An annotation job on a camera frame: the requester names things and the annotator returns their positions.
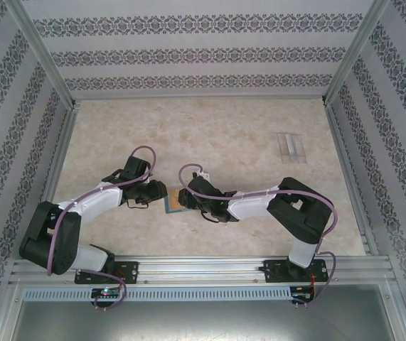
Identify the gold card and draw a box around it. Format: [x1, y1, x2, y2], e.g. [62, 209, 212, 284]
[169, 188, 186, 211]

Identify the blue leather card holder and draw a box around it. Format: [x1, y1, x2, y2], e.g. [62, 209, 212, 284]
[164, 186, 195, 215]

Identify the clear acrylic card stand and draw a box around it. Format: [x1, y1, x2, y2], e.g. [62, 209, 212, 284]
[276, 132, 309, 164]

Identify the small circuit board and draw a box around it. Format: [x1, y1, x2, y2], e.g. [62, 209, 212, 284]
[91, 288, 122, 298]
[291, 286, 316, 301]

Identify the metal sheet panel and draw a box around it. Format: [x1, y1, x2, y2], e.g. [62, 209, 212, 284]
[10, 300, 406, 341]

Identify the wide aluminium mounting rail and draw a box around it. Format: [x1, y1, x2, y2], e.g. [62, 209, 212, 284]
[9, 254, 397, 287]

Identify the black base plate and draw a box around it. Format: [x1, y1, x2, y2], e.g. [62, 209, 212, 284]
[74, 261, 140, 285]
[263, 259, 330, 284]

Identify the slotted grey cable duct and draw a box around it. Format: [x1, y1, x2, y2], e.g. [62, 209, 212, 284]
[23, 286, 292, 302]

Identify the purple cable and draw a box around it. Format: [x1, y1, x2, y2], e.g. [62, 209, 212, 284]
[178, 163, 341, 306]
[46, 146, 158, 312]

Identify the aluminium side rail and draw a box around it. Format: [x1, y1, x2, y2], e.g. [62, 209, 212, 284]
[325, 101, 380, 255]

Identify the aluminium frame post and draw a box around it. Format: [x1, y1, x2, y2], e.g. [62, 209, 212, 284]
[321, 0, 392, 104]
[5, 0, 78, 107]

